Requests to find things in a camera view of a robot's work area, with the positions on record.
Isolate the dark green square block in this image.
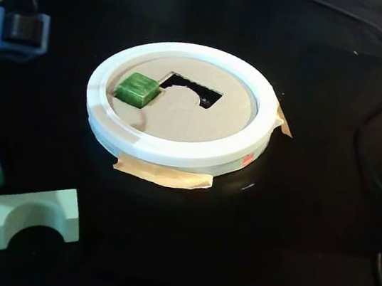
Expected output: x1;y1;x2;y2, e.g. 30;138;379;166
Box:
112;70;162;111

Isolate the pale green arch block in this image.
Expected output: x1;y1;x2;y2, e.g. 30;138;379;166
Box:
0;177;87;263

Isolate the long tan masking tape strip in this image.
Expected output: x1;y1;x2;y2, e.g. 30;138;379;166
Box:
110;151;216;194

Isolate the white round sorter container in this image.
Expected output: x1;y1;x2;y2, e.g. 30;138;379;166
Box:
76;29;286;184

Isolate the brown cardboard lid with holes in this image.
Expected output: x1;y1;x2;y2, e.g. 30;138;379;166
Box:
101;47;263;153

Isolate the small red sticker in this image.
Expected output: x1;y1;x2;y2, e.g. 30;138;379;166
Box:
240;152;255;168

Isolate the crumpled tan masking tape strip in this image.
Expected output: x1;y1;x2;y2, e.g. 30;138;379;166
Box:
270;103;298;139

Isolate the black camera in blue mount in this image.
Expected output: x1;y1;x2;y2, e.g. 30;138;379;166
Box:
0;6;53;65

